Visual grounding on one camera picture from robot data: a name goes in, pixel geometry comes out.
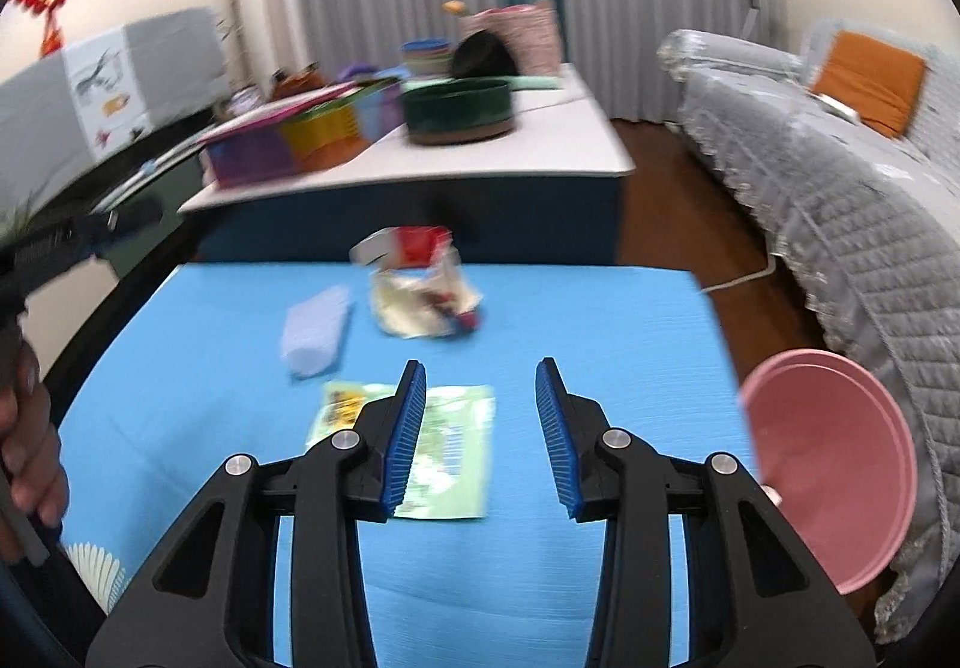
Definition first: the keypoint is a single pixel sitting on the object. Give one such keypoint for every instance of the crumpled white paper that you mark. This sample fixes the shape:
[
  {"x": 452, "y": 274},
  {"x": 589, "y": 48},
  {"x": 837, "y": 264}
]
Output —
[{"x": 405, "y": 301}]

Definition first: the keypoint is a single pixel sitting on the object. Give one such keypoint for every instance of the white flat device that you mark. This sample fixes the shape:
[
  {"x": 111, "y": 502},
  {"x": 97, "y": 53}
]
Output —
[{"x": 840, "y": 107}]

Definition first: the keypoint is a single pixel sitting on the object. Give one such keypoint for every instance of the grey dust cover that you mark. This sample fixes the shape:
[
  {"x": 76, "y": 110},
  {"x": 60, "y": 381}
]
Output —
[{"x": 180, "y": 53}]

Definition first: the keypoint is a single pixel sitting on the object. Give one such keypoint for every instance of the stack of coloured plastic bowls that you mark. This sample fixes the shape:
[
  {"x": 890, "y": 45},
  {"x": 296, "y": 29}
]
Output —
[{"x": 426, "y": 57}]

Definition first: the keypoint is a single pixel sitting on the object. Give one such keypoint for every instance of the black hat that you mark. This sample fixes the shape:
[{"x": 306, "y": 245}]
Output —
[{"x": 484, "y": 57}]

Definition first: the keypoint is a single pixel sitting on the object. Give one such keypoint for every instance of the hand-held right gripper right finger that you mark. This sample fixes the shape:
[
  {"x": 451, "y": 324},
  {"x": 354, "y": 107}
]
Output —
[{"x": 559, "y": 443}]

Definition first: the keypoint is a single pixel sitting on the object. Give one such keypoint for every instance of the orange cushion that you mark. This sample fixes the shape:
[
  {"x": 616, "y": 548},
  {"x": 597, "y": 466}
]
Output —
[{"x": 870, "y": 83}]

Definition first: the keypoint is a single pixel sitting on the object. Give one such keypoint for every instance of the colourful striped box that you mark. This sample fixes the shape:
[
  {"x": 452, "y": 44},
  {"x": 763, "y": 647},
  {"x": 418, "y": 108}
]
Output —
[{"x": 255, "y": 151}]

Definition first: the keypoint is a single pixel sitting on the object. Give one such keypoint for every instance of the person's left hand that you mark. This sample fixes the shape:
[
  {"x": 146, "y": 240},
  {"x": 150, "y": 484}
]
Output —
[{"x": 34, "y": 443}]

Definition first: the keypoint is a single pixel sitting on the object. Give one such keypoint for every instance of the paper sheet with drawings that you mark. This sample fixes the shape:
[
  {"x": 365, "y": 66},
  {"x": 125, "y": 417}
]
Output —
[{"x": 105, "y": 83}]

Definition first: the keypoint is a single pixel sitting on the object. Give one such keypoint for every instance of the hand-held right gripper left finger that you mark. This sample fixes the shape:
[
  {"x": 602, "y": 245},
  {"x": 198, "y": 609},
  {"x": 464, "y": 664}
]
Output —
[{"x": 405, "y": 443}]

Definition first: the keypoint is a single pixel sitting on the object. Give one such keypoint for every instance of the white coffee table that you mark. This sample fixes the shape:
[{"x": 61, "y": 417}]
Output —
[{"x": 525, "y": 143}]

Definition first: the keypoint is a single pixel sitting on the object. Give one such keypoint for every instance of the pink woven basket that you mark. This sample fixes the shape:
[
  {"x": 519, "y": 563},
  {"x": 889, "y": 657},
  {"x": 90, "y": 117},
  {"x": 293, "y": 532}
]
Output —
[{"x": 532, "y": 38}]

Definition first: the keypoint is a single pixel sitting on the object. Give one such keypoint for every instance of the grey curtain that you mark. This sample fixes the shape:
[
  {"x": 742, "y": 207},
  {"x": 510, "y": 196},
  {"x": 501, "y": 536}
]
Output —
[{"x": 637, "y": 1}]

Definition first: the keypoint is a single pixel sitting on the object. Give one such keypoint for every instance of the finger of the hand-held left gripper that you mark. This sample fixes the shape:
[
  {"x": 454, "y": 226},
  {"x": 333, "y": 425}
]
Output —
[{"x": 120, "y": 226}]

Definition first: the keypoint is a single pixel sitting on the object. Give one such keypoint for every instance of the small orange toy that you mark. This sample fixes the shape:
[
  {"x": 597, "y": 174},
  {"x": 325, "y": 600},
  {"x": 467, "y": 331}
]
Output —
[{"x": 453, "y": 7}]

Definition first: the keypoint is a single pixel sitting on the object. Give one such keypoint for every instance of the pink plastic basin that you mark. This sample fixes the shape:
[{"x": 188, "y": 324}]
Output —
[{"x": 825, "y": 458}]

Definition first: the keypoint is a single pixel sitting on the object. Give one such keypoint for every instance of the dark green round bowl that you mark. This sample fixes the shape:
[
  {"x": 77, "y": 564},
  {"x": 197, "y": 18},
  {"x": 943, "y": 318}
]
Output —
[{"x": 457, "y": 109}]

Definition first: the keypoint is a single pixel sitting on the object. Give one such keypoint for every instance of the grey quilted sofa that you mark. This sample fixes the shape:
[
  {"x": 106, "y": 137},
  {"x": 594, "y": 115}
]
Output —
[{"x": 825, "y": 203}]

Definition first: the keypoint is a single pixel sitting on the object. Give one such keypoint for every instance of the green snack packet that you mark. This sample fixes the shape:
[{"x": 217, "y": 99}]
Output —
[{"x": 450, "y": 458}]

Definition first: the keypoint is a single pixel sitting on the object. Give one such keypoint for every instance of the mint green roll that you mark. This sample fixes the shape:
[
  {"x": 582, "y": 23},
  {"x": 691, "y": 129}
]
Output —
[{"x": 536, "y": 82}]

